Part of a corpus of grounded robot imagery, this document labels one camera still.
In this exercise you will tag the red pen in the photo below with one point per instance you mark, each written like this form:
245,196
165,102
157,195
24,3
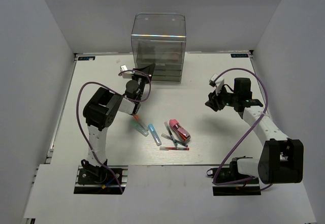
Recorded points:
173,148

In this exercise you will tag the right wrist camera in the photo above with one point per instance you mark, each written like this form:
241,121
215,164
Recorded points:
216,82

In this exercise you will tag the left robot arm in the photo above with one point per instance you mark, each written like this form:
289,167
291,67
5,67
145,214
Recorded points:
101,109

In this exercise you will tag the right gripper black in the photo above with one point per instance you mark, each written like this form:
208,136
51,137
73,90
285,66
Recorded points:
214,101

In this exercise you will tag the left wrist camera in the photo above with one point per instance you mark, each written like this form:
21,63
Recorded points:
125,73

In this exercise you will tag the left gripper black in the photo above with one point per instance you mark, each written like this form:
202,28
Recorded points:
149,69

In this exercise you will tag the pink capped red stapler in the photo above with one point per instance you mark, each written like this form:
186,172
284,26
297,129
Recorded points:
182,133

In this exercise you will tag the purple tipped pen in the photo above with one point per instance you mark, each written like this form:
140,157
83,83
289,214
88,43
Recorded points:
177,141

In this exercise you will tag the blue capped marker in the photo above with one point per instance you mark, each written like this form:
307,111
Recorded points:
154,135

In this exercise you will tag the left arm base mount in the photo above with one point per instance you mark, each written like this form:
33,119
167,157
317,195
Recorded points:
89,184

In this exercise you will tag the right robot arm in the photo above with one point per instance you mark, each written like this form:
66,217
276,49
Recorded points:
281,160

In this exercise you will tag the green capped marker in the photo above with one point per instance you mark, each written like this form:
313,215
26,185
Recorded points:
134,124

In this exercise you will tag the orange capped marker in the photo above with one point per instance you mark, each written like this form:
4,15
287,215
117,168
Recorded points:
141,122

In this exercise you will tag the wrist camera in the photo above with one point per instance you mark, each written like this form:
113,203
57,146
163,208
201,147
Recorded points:
216,82
125,73

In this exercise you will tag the green grey pen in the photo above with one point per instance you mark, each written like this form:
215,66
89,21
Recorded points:
170,133

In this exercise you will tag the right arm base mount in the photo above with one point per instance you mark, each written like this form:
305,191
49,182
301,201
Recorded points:
230,183

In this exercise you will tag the clear acrylic drawer organizer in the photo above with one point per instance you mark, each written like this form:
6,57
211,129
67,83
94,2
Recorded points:
160,38

